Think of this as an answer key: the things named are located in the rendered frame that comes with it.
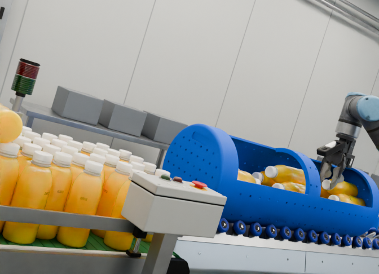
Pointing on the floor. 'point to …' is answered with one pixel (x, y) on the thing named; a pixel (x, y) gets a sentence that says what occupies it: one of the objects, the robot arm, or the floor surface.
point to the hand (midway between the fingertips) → (326, 184)
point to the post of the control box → (159, 253)
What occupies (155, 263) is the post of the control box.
